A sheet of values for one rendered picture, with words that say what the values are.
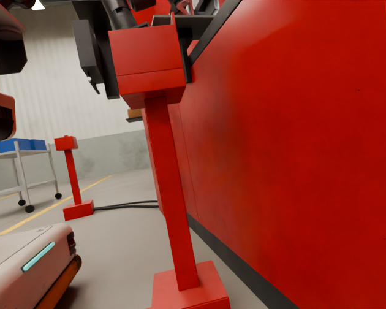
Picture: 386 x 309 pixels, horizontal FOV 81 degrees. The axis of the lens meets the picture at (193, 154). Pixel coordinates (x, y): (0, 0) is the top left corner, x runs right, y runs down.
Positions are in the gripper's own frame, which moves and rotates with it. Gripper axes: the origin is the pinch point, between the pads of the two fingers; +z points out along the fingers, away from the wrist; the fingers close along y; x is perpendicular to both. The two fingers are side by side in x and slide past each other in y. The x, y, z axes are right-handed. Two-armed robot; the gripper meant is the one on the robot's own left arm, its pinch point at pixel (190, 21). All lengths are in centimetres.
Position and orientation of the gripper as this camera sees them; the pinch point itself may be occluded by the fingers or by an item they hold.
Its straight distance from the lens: 108.7
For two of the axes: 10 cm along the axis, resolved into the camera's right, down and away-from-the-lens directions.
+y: -2.9, 0.1, 9.6
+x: -7.5, 6.1, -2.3
